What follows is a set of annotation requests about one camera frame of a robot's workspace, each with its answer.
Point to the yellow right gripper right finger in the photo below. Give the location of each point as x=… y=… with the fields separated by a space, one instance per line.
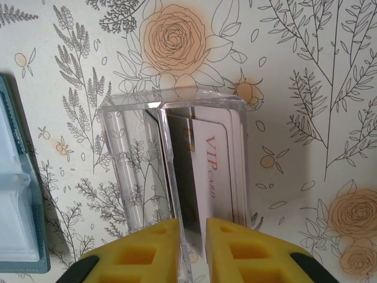
x=253 y=262

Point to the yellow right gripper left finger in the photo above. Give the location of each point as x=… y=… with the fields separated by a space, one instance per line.
x=132 y=259

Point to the white VIP card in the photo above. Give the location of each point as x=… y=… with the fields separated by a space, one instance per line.
x=215 y=177

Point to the teal leather card holder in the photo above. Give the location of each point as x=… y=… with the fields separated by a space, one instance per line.
x=32 y=188

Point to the clear acrylic card box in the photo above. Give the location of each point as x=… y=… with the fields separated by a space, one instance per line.
x=206 y=98

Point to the floral printed table cover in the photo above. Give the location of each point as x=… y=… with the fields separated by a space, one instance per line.
x=294 y=147

